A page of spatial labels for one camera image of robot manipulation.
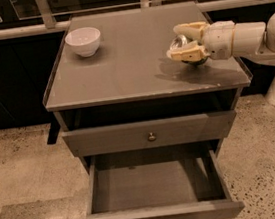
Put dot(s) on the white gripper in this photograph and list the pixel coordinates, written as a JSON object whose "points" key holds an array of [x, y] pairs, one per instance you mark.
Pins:
{"points": [[219, 40]]}

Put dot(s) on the green soda can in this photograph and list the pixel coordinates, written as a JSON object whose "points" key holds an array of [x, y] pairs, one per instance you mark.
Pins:
{"points": [[181, 40]]}

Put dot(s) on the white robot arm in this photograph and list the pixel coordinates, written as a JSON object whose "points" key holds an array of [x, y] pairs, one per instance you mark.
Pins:
{"points": [[254, 41]]}

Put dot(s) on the grey drawer cabinet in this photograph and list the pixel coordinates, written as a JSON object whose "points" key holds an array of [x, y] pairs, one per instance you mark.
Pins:
{"points": [[131, 79]]}

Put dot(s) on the brass top drawer knob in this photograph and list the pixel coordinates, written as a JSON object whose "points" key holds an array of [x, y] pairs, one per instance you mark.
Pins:
{"points": [[152, 137]]}

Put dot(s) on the grey top drawer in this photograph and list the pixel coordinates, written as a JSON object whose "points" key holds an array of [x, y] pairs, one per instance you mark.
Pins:
{"points": [[134, 136]]}

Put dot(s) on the open grey middle drawer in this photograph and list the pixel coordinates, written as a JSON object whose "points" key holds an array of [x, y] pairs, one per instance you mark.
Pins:
{"points": [[188, 188]]}

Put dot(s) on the white ceramic bowl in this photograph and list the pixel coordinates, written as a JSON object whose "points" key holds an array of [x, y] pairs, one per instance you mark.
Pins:
{"points": [[84, 41]]}

